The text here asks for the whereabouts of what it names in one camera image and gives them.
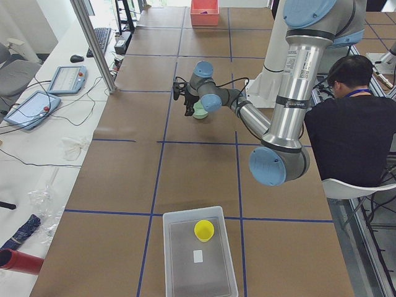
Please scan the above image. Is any black computer mouse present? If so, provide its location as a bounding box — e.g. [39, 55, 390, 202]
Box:
[70, 54, 84, 63]

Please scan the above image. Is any clear plastic bag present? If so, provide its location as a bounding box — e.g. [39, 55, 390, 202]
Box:
[28, 186, 66, 246]

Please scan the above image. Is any pink plastic tray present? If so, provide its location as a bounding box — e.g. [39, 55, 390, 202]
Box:
[190, 0, 220, 26]

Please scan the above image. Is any clear plastic storage box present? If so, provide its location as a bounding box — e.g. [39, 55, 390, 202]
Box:
[163, 206, 238, 296]

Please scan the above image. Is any red cylinder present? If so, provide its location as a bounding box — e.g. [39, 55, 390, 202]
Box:
[1, 249, 44, 275]

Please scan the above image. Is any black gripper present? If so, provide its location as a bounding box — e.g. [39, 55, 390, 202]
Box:
[184, 90, 198, 116]

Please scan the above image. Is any white office chair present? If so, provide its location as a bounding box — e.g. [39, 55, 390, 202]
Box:
[321, 178, 396, 231]

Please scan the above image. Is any yellow plastic cup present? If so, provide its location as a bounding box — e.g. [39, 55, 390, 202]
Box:
[194, 220, 215, 243]

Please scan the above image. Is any near teach pendant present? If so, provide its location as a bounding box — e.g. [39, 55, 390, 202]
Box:
[4, 91, 61, 130]

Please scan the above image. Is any seated person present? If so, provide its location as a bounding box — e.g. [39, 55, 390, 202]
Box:
[304, 55, 395, 187]

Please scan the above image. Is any white camera pedestal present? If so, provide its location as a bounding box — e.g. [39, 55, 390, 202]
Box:
[246, 0, 289, 108]

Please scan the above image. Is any black keyboard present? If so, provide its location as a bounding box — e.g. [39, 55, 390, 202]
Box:
[93, 27, 112, 54]

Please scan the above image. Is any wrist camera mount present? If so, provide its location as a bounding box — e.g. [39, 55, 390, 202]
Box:
[172, 76, 188, 101]

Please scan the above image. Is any black computer box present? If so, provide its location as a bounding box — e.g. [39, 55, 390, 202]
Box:
[114, 32, 132, 55]

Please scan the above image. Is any mint green bowl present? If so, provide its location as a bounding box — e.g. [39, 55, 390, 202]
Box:
[192, 101, 209, 119]

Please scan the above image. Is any white crumpled cloth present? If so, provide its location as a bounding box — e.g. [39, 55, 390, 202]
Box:
[61, 137, 90, 161]

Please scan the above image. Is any far teach pendant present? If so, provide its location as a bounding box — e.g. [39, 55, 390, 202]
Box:
[47, 66, 87, 95]

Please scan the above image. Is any black tripod leg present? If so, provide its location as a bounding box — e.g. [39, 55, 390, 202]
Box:
[0, 201, 17, 210]

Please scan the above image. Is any teach pendant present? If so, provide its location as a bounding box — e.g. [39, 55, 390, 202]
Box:
[4, 91, 61, 130]
[47, 66, 87, 95]

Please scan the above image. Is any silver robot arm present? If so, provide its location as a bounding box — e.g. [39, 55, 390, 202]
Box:
[173, 1, 366, 186]

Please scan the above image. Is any aluminium frame post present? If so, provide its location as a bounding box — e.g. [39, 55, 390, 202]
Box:
[70, 0, 116, 94]

